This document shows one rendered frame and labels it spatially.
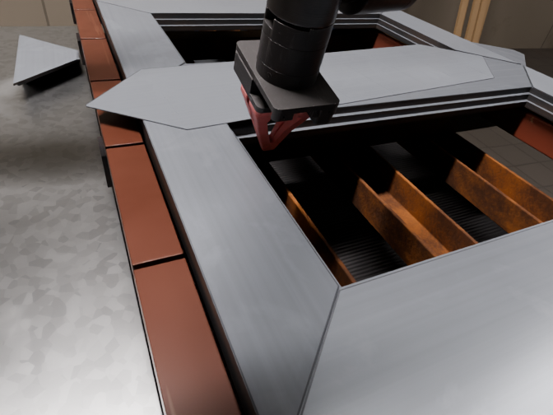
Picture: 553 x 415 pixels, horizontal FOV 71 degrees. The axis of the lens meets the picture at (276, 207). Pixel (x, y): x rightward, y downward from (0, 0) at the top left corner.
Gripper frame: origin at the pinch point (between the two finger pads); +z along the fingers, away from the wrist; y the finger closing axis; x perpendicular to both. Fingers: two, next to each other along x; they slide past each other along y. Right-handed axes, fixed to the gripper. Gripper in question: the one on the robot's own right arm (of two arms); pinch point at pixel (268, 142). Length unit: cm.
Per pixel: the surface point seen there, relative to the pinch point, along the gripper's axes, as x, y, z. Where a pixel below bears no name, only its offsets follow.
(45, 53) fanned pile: 24, 62, 28
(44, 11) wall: 33, 258, 121
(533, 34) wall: -423, 220, 128
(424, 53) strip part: -43.7, 23.2, 6.0
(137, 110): 12.1, 10.2, 2.3
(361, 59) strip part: -27.7, 21.6, 5.5
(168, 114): 8.9, 8.7, 2.0
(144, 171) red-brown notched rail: 13.3, 0.5, 2.1
